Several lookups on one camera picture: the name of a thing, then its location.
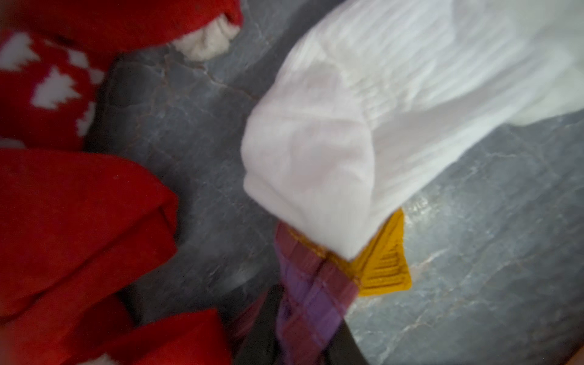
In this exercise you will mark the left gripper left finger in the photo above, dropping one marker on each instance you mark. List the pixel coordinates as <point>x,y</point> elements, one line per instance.
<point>260,346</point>

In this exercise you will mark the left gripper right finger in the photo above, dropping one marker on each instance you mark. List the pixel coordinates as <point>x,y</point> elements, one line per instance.
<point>343,349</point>

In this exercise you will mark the purple pink striped sock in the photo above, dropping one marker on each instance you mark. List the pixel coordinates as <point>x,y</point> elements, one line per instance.
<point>320,286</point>

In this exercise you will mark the plain red fleece sock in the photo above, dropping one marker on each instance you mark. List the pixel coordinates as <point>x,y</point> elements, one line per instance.
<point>76,229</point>

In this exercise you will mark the santa face red sock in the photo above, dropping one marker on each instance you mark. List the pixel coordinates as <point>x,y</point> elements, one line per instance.
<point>55,56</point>

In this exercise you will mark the white sock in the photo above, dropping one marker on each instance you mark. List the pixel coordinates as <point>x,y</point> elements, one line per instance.
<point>380,97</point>

